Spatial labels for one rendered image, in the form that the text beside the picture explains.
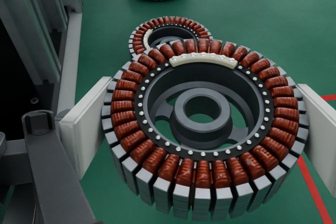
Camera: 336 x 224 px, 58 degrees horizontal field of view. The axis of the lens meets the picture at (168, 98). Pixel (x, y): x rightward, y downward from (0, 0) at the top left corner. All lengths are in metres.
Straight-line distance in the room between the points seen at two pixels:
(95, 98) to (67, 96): 0.24
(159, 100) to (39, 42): 0.19
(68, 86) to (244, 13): 0.30
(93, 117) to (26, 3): 0.19
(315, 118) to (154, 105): 0.09
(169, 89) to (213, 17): 0.32
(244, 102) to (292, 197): 0.16
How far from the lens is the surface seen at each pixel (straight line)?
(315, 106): 0.17
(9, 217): 0.32
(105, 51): 0.45
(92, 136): 0.16
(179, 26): 0.43
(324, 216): 0.34
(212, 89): 0.20
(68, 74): 0.43
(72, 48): 0.47
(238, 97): 0.20
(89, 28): 0.49
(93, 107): 0.16
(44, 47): 0.36
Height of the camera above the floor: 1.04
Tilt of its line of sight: 50 degrees down
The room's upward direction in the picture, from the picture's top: straight up
